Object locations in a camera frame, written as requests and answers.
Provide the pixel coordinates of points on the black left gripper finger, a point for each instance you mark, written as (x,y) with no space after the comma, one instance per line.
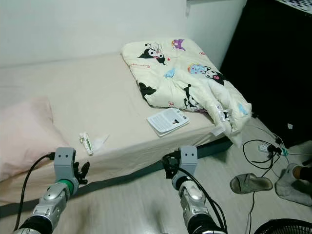
(84,169)

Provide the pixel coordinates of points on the white paperback book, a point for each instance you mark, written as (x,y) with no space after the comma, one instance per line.
(168,121)

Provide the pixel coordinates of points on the pink dotted pillow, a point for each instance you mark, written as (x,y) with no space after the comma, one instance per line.
(24,136)

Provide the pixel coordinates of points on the cream cartoon print comforter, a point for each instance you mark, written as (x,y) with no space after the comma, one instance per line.
(175,78)

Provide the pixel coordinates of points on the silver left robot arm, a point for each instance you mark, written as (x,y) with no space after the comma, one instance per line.
(48,204)

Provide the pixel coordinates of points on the white green tube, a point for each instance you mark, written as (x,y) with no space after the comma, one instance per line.
(86,143)

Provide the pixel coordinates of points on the clear plastic wrapper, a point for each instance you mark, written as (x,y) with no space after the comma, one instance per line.
(100,141)

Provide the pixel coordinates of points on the beige sheeted mattress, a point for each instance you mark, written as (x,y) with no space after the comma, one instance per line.
(102,97)

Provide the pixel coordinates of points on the grey slipper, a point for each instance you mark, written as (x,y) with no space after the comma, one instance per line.
(251,184)

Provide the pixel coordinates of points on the white power strip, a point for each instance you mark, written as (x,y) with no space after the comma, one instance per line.
(265,147)

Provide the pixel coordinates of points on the grey socked person foot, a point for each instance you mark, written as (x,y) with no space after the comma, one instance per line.
(292,187)

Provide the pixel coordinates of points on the black floor fan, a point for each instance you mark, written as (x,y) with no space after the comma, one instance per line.
(282,228)

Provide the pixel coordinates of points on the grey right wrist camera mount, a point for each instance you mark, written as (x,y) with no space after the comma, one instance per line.
(188,161)

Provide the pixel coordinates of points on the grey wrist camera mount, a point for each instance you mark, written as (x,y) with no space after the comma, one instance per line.
(188,161)
(64,163)

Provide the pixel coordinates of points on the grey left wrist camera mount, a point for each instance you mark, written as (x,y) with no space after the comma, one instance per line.
(64,163)

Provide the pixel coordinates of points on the dark teal bed frame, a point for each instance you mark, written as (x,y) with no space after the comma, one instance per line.
(19,207)

